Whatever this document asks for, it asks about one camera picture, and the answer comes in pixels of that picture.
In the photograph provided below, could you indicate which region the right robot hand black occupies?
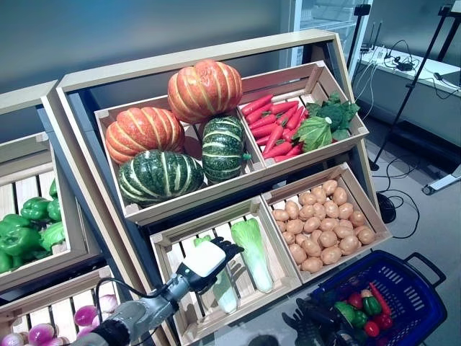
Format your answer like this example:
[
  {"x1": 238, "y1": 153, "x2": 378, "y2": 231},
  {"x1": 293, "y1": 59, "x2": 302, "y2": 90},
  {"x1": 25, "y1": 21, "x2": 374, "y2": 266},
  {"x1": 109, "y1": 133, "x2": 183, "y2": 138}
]
[{"x1": 282, "y1": 297, "x2": 343, "y2": 346}]

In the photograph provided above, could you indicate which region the wooden crate of carrots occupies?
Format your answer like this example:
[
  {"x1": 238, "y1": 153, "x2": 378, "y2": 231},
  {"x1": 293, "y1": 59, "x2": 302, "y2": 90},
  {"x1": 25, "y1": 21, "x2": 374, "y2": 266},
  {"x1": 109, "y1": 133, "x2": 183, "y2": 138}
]
[{"x1": 237, "y1": 61, "x2": 370, "y2": 170}]

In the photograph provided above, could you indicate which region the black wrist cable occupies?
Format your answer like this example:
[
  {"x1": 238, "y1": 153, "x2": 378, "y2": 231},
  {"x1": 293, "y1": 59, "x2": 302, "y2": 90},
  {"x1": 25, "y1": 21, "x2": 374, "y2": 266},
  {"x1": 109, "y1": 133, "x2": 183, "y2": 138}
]
[{"x1": 94, "y1": 277, "x2": 170, "y2": 321}]

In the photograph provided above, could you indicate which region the wooden crate of potatoes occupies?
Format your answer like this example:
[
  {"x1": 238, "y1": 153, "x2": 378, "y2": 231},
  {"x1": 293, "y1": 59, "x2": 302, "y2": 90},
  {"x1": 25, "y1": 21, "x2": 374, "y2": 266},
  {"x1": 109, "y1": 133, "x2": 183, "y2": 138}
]
[{"x1": 261, "y1": 161, "x2": 393, "y2": 285}]

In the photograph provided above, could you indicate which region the upright green striped pumpkin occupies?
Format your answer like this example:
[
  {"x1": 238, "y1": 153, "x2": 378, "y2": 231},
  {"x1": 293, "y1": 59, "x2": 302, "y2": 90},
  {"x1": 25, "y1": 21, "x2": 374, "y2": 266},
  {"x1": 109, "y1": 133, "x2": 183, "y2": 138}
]
[{"x1": 201, "y1": 115, "x2": 252, "y2": 184}]

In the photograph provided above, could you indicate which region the black floor cable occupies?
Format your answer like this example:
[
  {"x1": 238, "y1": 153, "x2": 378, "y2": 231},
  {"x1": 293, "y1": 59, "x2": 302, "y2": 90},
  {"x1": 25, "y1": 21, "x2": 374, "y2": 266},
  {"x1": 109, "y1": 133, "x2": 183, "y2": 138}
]
[{"x1": 370, "y1": 154, "x2": 422, "y2": 239}]

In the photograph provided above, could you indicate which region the left robot hand white back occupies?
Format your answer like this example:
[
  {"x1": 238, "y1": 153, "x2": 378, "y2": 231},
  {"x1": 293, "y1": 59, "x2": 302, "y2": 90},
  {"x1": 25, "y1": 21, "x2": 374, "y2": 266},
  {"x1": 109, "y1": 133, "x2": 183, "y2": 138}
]
[{"x1": 176, "y1": 236, "x2": 245, "y2": 295}]

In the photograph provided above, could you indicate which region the wooden display shelf with pumpkins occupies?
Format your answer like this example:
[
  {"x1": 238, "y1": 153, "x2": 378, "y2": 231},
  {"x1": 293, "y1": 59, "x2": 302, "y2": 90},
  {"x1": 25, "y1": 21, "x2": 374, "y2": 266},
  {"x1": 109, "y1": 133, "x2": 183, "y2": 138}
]
[{"x1": 42, "y1": 30, "x2": 393, "y2": 346}]

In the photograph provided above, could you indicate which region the long red chili pepper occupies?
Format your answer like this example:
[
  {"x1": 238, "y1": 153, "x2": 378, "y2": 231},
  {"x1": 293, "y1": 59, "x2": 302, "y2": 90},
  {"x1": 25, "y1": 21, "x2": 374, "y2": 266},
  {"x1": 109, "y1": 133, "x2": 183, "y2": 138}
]
[{"x1": 369, "y1": 282, "x2": 392, "y2": 316}]

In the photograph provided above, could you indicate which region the green cucumber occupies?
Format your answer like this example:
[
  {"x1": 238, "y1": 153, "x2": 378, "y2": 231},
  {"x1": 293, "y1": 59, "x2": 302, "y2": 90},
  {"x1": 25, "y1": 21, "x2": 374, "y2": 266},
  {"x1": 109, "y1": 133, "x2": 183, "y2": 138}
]
[{"x1": 334, "y1": 301, "x2": 357, "y2": 325}]

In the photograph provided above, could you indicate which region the wooden crate of pumpkins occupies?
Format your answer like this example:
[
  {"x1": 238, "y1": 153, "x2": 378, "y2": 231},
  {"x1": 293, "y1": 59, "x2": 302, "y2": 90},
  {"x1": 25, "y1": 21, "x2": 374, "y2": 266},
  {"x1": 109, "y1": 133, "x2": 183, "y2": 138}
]
[{"x1": 94, "y1": 95, "x2": 267, "y2": 226}]

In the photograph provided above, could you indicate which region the light green lettuce head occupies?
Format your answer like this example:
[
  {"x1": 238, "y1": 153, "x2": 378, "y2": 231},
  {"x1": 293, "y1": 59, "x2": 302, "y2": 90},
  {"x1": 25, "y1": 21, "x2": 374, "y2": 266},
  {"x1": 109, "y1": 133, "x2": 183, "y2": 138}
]
[{"x1": 292, "y1": 115, "x2": 334, "y2": 153}]

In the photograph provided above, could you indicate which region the large round orange pumpkin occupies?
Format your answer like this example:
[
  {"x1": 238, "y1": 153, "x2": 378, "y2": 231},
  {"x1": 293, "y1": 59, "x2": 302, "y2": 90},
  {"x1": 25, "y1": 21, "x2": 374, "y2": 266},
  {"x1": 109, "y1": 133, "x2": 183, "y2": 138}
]
[{"x1": 167, "y1": 59, "x2": 244, "y2": 125}]

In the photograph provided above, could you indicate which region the flat orange pumpkin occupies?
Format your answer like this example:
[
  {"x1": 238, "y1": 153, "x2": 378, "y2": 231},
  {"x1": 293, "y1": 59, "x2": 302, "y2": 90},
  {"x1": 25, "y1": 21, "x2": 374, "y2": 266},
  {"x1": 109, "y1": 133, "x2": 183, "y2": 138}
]
[{"x1": 104, "y1": 107, "x2": 186, "y2": 166}]

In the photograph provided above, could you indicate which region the wooden crate of onions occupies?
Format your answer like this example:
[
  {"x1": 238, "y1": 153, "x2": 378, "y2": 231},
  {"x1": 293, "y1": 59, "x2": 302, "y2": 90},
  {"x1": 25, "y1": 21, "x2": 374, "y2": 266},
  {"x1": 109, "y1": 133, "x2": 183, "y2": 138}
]
[{"x1": 0, "y1": 266, "x2": 120, "y2": 346}]

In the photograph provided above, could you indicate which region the thin black light stand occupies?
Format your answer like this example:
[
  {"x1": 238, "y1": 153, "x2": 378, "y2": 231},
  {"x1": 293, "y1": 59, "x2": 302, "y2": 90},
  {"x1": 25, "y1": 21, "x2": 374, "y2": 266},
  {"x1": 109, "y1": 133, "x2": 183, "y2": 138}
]
[{"x1": 346, "y1": 4, "x2": 372, "y2": 71}]

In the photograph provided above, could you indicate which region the grey desk foot with caster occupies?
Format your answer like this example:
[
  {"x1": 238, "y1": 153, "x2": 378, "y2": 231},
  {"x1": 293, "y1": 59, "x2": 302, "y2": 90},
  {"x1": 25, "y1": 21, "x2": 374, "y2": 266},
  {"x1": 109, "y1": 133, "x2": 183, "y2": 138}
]
[{"x1": 423, "y1": 172, "x2": 461, "y2": 195}]

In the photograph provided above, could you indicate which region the black basket handle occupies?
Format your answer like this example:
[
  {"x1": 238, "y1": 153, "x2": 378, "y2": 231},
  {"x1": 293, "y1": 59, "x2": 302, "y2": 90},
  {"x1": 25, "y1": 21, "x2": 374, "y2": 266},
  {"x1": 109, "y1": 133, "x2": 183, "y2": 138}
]
[{"x1": 403, "y1": 252, "x2": 447, "y2": 288}]

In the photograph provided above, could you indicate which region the red tomato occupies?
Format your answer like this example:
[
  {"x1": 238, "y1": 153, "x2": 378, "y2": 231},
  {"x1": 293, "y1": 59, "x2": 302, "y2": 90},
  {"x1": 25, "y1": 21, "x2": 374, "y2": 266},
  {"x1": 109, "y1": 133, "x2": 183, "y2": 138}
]
[{"x1": 363, "y1": 320, "x2": 381, "y2": 338}]

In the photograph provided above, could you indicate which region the wooden crate of green peppers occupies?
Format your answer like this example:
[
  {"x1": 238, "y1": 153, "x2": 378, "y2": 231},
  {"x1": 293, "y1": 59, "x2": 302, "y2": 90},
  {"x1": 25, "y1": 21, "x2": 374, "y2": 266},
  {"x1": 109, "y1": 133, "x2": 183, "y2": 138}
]
[{"x1": 0, "y1": 131, "x2": 91, "y2": 285}]

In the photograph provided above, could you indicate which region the wooden crate of napa cabbages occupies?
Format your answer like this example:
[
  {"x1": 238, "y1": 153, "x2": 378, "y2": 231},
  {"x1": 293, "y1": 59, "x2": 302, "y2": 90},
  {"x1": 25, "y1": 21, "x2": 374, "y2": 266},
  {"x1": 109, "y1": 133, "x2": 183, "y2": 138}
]
[{"x1": 149, "y1": 196, "x2": 303, "y2": 346}]

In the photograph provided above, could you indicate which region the wooden display shelf with peppers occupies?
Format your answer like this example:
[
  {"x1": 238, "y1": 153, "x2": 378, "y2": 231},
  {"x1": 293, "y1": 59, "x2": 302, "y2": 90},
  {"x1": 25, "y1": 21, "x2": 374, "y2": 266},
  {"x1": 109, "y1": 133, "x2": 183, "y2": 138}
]
[{"x1": 0, "y1": 79, "x2": 120, "y2": 346}]

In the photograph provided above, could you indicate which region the white table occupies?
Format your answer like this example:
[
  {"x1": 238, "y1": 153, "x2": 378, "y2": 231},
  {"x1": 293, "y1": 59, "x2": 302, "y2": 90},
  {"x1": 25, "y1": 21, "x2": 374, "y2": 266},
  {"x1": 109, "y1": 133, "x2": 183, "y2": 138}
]
[{"x1": 354, "y1": 45, "x2": 461, "y2": 140}]

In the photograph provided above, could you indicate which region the tall black tripod stand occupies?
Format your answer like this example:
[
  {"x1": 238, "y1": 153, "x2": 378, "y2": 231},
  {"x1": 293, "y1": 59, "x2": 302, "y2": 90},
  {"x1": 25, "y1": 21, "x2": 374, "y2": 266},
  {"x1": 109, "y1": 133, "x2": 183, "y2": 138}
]
[{"x1": 370, "y1": 5, "x2": 461, "y2": 172}]

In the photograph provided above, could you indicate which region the dark green leafy vegetable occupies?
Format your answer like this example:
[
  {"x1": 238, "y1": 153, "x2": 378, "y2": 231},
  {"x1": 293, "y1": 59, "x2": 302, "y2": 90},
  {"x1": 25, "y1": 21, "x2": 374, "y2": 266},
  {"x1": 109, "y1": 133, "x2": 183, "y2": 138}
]
[{"x1": 305, "y1": 92, "x2": 361, "y2": 142}]

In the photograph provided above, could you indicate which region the black round floor base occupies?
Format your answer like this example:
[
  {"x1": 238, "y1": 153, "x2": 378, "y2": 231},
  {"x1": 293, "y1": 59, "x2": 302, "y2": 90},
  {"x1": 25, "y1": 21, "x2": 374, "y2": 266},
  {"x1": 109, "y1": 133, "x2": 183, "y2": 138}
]
[{"x1": 376, "y1": 192, "x2": 397, "y2": 224}]

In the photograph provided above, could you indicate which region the green bell pepper in basket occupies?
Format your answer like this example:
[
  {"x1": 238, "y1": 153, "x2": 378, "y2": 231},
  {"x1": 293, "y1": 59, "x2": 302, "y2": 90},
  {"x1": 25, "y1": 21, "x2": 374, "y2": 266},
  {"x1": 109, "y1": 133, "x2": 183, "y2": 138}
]
[
  {"x1": 351, "y1": 309, "x2": 369, "y2": 329},
  {"x1": 362, "y1": 296, "x2": 382, "y2": 317}
]

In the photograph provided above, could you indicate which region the wide green striped pumpkin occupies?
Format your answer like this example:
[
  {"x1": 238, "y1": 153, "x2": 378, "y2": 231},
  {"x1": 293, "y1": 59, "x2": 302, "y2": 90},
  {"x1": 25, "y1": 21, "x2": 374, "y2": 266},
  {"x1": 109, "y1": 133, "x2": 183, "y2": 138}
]
[{"x1": 117, "y1": 149, "x2": 205, "y2": 208}]

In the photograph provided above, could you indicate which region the blue plastic shopping basket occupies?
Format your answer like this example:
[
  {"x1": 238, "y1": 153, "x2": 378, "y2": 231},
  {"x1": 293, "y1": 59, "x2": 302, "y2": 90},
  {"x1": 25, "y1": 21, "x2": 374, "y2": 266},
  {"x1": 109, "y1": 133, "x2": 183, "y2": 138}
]
[{"x1": 310, "y1": 250, "x2": 448, "y2": 346}]

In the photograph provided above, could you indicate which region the glass door cabinet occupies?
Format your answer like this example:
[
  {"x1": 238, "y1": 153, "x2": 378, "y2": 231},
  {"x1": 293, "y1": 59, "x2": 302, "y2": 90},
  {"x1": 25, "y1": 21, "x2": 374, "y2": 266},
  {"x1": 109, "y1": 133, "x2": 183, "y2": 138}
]
[{"x1": 287, "y1": 0, "x2": 374, "y2": 69}]

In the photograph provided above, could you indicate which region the napa cabbage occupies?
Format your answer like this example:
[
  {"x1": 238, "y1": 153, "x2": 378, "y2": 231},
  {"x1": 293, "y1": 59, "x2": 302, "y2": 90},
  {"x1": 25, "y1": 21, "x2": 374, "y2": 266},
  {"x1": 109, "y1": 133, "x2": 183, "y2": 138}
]
[
  {"x1": 193, "y1": 234, "x2": 241, "y2": 314},
  {"x1": 230, "y1": 218, "x2": 274, "y2": 293}
]

